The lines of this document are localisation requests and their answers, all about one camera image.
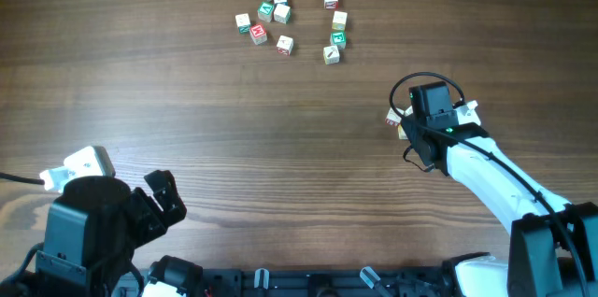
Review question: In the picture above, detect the red U letter block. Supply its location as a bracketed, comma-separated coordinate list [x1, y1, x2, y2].
[397, 125, 408, 140]

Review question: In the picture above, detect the red A letter block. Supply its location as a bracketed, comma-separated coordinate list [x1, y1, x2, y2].
[385, 108, 402, 127]

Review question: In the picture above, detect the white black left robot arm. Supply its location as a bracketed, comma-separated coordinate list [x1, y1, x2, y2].
[1, 170, 205, 296]

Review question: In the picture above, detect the yellow K letter block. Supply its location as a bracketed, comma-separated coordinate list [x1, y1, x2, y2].
[322, 45, 340, 64]

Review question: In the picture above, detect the green F letter block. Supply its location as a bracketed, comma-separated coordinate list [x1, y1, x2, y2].
[330, 31, 347, 50]

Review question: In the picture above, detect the yellow plain top block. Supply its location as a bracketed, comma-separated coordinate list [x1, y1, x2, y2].
[332, 11, 348, 31]

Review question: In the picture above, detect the red O letter block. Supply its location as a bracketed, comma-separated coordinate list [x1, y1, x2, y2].
[277, 35, 294, 56]

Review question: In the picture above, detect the white animal picture block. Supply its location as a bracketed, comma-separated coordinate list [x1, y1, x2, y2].
[273, 4, 291, 24]

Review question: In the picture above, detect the red M letter block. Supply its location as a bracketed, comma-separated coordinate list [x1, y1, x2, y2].
[249, 23, 267, 45]

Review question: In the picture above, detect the green A letter block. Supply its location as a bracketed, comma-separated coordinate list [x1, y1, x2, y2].
[257, 2, 276, 22]

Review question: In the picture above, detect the green N letter block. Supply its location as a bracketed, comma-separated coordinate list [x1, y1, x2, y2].
[235, 13, 251, 34]

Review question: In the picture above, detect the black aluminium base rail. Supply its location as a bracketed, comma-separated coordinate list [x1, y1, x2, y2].
[111, 266, 468, 297]

